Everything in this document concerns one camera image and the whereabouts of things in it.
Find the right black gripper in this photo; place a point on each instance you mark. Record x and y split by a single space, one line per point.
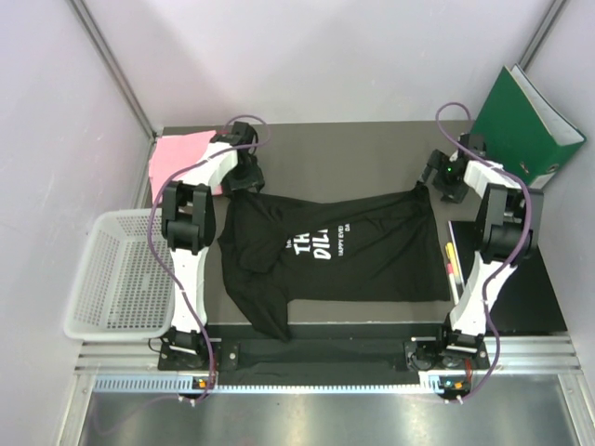
439 162

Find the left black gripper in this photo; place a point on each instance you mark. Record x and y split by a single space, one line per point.
253 178

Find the black printed t shirt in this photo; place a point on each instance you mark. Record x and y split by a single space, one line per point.
277 249

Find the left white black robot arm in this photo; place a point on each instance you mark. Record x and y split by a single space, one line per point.
189 228

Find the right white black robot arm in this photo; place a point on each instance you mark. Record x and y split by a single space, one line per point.
506 232

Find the yellow marker pen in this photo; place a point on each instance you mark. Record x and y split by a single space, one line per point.
451 254

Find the folded pink t shirt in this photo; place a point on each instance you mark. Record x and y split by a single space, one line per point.
172 153

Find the pink white marker pen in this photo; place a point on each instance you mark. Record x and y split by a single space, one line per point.
452 282

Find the black notebook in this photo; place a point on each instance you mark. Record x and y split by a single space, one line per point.
527 303

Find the white plastic basket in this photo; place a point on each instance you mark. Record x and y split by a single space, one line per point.
121 292

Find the green ring binder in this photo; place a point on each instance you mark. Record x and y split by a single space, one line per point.
523 132

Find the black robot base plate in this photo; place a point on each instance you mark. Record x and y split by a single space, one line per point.
327 354

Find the perforated grey cable duct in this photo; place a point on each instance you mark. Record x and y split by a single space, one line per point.
186 384

